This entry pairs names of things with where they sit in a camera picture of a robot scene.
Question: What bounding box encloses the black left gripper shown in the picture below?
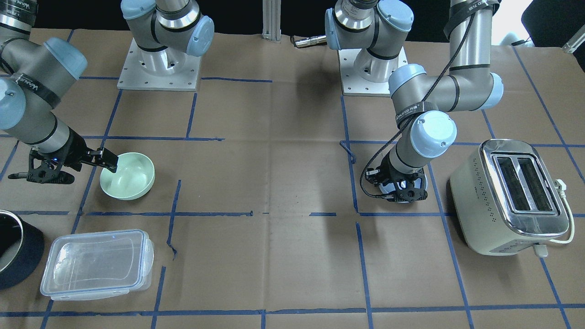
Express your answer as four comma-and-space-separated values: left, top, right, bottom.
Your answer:
364, 153, 428, 203

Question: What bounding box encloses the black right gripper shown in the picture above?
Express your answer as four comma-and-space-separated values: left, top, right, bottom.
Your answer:
27, 129, 118, 185

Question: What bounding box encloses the green bowl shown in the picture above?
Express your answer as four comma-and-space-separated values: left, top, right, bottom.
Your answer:
100, 152, 155, 201

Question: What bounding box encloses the blue bowl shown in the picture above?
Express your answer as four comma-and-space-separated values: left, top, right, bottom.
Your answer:
379, 169, 428, 203

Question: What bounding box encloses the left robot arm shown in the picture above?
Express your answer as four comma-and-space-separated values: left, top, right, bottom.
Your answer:
324, 0, 503, 203

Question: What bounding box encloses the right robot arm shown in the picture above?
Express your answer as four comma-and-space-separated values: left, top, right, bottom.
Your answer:
0, 0, 215, 185

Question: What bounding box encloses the cream chrome toaster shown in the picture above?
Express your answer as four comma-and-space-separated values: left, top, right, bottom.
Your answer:
449, 139, 570, 258

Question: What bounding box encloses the clear plastic food container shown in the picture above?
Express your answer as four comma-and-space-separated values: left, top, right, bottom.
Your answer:
40, 229, 154, 301

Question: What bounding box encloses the dark blue pot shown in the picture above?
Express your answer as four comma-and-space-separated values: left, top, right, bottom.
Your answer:
0, 210, 45, 290

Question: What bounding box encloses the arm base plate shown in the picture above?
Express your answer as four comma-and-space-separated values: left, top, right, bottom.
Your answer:
117, 39, 201, 92
337, 48, 408, 97

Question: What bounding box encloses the white toaster power cable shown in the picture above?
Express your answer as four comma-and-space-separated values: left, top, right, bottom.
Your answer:
532, 179, 575, 258

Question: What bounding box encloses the silver cable connector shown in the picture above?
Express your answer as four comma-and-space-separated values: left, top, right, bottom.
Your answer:
290, 35, 327, 49

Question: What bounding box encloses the aluminium frame post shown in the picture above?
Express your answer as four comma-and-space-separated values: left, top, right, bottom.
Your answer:
261, 0, 282, 43

